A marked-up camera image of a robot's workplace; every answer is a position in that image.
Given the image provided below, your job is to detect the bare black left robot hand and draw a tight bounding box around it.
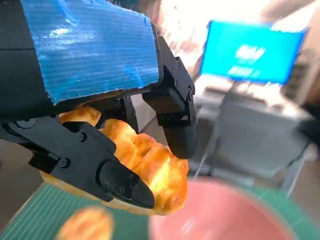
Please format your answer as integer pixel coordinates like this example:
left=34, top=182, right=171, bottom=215
left=0, top=0, right=198, bottom=210

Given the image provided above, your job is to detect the pink bowl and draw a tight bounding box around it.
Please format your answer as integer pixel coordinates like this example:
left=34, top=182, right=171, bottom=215
left=147, top=178, right=298, bottom=240

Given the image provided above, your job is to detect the grey mesh office chair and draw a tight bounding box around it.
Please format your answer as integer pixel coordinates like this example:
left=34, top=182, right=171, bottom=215
left=194, top=84, right=316, bottom=198

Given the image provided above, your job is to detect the blue computer monitor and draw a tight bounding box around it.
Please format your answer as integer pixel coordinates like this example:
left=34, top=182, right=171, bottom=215
left=199, top=19, right=307, bottom=86

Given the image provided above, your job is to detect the green cutting mat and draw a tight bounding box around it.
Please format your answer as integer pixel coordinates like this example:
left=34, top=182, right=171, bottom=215
left=0, top=184, right=320, bottom=240

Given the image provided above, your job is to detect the long braided toy bread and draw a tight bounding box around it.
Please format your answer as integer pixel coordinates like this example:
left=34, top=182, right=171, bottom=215
left=39, top=106, right=190, bottom=217

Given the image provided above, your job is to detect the round toy bread bun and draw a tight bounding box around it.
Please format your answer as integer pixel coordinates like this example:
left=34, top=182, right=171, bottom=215
left=56, top=206, right=115, bottom=240

